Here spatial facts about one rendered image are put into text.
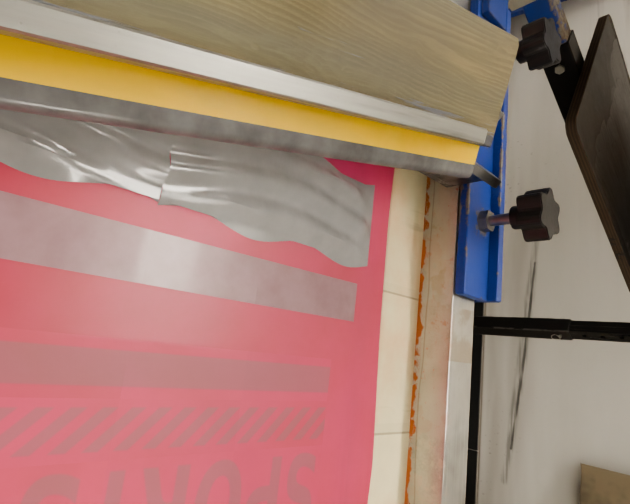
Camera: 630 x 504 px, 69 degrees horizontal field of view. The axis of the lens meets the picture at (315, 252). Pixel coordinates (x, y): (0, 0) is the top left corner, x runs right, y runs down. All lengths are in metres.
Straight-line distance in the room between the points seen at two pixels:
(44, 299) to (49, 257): 0.02
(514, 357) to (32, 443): 2.15
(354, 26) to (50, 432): 0.24
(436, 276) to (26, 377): 0.32
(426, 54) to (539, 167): 2.18
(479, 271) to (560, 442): 1.84
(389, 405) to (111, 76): 0.32
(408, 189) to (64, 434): 0.32
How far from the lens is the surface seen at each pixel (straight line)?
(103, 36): 0.18
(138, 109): 0.21
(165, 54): 0.19
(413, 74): 0.29
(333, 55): 0.24
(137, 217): 0.27
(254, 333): 0.30
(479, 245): 0.44
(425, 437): 0.43
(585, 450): 2.21
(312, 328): 0.34
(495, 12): 0.54
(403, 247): 0.42
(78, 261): 0.26
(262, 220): 0.30
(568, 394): 2.22
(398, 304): 0.41
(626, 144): 1.20
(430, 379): 0.42
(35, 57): 0.20
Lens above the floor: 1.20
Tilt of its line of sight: 47 degrees down
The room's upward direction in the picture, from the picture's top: 84 degrees clockwise
